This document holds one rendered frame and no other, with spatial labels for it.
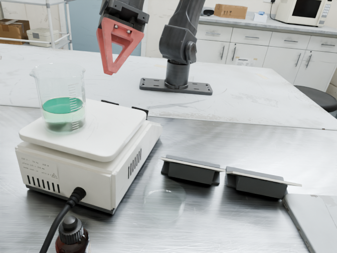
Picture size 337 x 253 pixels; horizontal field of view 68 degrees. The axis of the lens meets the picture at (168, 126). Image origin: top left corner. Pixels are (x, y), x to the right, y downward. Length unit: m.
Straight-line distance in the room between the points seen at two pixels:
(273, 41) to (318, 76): 0.69
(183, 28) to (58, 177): 0.44
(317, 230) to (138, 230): 0.22
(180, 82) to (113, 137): 0.40
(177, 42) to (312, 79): 2.73
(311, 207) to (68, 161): 0.32
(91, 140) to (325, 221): 0.31
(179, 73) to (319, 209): 0.43
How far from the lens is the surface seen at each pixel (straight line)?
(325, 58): 3.24
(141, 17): 0.42
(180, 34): 0.62
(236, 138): 0.51
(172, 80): 0.67
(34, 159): 0.33
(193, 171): 0.36
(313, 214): 0.39
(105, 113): 0.35
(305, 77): 3.21
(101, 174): 0.28
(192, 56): 0.64
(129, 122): 0.33
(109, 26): 0.42
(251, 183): 0.37
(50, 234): 0.29
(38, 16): 3.53
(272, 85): 0.88
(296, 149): 0.54
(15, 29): 2.62
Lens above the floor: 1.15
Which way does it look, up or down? 30 degrees down
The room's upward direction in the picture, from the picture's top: 7 degrees clockwise
